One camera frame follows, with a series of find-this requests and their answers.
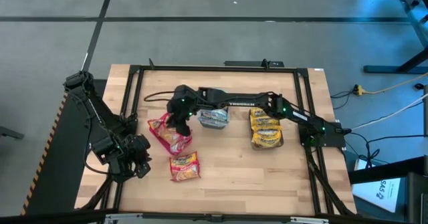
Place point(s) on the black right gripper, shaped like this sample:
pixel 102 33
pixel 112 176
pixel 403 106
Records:
pixel 182 103

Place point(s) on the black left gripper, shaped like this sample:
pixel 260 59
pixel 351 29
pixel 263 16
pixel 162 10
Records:
pixel 132 150

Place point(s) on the red Maruchan noodle pack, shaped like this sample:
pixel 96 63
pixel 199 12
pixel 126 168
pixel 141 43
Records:
pixel 184 167
pixel 179 143
pixel 157 123

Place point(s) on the blue-trimmed Maruchan noodle pack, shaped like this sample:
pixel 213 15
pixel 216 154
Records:
pixel 214 114
pixel 214 123

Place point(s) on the teal plastic bin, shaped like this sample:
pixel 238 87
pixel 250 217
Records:
pixel 220 91

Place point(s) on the yellow Maruchan noodle pack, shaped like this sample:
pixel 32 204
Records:
pixel 264 112
pixel 267 129
pixel 267 141
pixel 265 121

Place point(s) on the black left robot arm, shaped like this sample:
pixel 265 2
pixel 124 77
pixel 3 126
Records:
pixel 90 107

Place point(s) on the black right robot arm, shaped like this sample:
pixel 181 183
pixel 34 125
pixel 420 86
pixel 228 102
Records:
pixel 240 102

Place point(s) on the pink plastic bin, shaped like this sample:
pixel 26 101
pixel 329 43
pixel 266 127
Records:
pixel 160 142

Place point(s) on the black hazard-striped side platform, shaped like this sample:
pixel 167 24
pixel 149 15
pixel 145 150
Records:
pixel 50 177

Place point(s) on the grey furniture foot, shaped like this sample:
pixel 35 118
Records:
pixel 10 132

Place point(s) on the white printed sheet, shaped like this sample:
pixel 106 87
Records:
pixel 374 190

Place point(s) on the black desk foot bar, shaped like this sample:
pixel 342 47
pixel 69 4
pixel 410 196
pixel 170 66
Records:
pixel 384 172

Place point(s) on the black desk leg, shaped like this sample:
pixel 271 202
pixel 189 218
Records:
pixel 394 69

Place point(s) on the small black adapter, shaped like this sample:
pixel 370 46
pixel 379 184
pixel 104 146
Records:
pixel 418 86

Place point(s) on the black box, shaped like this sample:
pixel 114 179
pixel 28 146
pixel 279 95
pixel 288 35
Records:
pixel 418 200

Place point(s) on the black bracket bar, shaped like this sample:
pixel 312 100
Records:
pixel 247 63

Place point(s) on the silver camera mount bar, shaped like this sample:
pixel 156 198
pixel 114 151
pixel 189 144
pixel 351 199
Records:
pixel 301 220

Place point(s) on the grey vertical post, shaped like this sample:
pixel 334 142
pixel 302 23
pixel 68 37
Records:
pixel 426 123

